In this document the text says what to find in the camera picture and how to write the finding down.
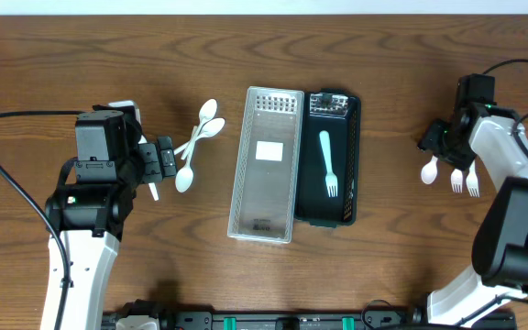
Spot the white spoon cluster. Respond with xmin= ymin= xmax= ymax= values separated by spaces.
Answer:
xmin=175 ymin=126 xmax=200 ymax=193
xmin=181 ymin=99 xmax=217 ymax=160
xmin=174 ymin=118 xmax=226 ymax=155

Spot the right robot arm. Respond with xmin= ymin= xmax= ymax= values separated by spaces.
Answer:
xmin=418 ymin=74 xmax=528 ymax=327

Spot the pale blue plastic fork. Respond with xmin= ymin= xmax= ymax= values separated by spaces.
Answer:
xmin=319 ymin=130 xmax=338 ymax=198

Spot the clear plastic basket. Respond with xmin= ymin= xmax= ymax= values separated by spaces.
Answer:
xmin=227 ymin=86 xmax=304 ymax=244

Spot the left black cable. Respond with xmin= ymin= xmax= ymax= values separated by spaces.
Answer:
xmin=0 ymin=110 xmax=85 ymax=330

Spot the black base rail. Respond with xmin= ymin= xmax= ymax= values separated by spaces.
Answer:
xmin=101 ymin=300 xmax=518 ymax=330

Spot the white fork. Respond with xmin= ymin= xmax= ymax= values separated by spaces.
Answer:
xmin=466 ymin=161 xmax=479 ymax=197
xmin=450 ymin=169 xmax=464 ymax=193

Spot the black plastic basket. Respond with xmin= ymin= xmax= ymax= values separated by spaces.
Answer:
xmin=294 ymin=88 xmax=361 ymax=228

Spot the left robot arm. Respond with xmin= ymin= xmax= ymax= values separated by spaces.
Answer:
xmin=40 ymin=100 xmax=176 ymax=329

